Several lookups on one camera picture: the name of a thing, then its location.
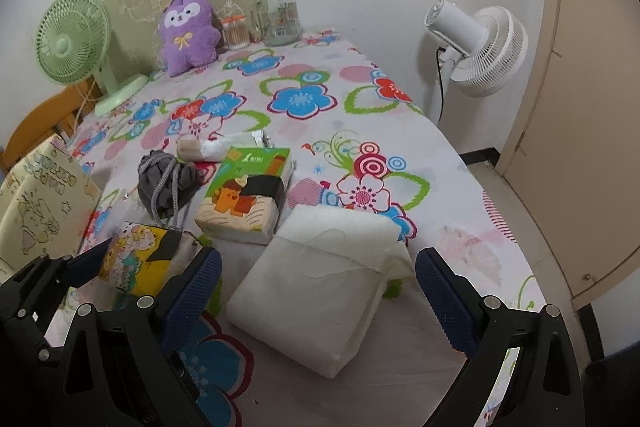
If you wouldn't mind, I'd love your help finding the orange bear tissue pack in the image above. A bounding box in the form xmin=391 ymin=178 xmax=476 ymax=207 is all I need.
xmin=194 ymin=174 xmax=287 ymax=248

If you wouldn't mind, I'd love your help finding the glass jar with green lid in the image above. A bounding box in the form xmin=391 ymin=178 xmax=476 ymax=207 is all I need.
xmin=249 ymin=0 xmax=303 ymax=48

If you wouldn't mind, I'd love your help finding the clear plastic bag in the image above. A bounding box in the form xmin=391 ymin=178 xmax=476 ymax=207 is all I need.
xmin=215 ymin=130 xmax=274 ymax=154

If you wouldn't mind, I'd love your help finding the green tissue pack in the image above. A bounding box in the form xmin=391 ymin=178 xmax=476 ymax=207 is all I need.
xmin=214 ymin=146 xmax=294 ymax=188

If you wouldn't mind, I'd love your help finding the large white tissue pack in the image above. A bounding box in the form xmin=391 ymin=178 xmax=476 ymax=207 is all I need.
xmin=225 ymin=204 xmax=416 ymax=380

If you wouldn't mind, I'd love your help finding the beige door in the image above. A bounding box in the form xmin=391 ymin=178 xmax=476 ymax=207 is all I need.
xmin=495 ymin=0 xmax=640 ymax=313

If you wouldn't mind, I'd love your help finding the yellow cartoon gift bag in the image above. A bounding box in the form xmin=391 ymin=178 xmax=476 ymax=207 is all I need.
xmin=0 ymin=134 xmax=104 ymax=283

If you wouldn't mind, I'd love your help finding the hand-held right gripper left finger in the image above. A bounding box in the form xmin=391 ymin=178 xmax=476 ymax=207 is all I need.
xmin=50 ymin=248 xmax=224 ymax=427

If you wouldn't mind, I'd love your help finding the floral tablecloth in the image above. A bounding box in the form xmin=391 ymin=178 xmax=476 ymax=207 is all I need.
xmin=42 ymin=29 xmax=551 ymax=427

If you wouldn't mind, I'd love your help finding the paper roll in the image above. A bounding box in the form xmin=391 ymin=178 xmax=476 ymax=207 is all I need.
xmin=177 ymin=137 xmax=231 ymax=164

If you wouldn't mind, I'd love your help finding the black fan cable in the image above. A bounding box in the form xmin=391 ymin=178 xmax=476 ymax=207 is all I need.
xmin=436 ymin=47 xmax=449 ymax=126

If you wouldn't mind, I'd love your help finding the white standing fan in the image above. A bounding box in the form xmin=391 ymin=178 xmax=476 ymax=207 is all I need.
xmin=424 ymin=0 xmax=529 ymax=98

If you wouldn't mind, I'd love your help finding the green desk fan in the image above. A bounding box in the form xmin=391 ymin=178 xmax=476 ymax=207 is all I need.
xmin=35 ymin=0 xmax=151 ymax=116

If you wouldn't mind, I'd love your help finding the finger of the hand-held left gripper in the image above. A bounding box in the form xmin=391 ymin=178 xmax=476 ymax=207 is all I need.
xmin=0 ymin=238 xmax=114 ymax=309
xmin=0 ymin=307 xmax=72 ymax=388

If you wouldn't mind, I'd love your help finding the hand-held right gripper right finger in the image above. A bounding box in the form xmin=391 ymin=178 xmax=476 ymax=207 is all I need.
xmin=414 ymin=248 xmax=587 ymax=427

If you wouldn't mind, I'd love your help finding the cotton swab jar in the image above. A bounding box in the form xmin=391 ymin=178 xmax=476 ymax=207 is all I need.
xmin=221 ymin=14 xmax=249 ymax=52

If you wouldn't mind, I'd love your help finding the white fan cord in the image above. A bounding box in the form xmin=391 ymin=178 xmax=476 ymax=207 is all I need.
xmin=74 ymin=78 xmax=97 ymax=128

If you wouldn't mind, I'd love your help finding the yellow cartoon tissue pack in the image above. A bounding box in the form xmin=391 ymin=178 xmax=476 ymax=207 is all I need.
xmin=97 ymin=221 xmax=204 ymax=299

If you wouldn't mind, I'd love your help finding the grey drawstring pouch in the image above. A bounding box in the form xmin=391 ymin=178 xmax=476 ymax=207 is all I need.
xmin=137 ymin=149 xmax=207 ymax=228

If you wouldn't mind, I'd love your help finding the wooden chair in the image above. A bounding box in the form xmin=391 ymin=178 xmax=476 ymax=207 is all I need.
xmin=0 ymin=82 xmax=97 ymax=174

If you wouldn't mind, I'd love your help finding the purple plush toy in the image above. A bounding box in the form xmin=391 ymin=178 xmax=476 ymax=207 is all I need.
xmin=159 ymin=0 xmax=224 ymax=78

